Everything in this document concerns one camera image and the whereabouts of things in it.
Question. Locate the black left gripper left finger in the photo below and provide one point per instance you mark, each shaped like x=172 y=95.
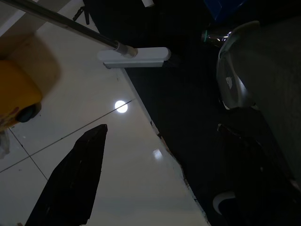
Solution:
x=70 y=183

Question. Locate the black floor mat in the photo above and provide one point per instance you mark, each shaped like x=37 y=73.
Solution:
x=183 y=106

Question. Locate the small white block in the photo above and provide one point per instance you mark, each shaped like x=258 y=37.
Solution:
x=147 y=2

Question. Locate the yellow wheeled bin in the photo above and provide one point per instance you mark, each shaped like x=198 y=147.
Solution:
x=16 y=89

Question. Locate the white broom with black pole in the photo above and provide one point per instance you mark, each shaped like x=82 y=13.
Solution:
x=141 y=56

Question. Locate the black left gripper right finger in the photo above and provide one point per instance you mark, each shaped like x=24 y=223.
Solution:
x=254 y=188

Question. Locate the clear plastic bag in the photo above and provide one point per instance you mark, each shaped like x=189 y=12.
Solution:
x=3 y=143

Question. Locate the clear plastic bottle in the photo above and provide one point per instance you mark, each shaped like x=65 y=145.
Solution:
x=215 y=35

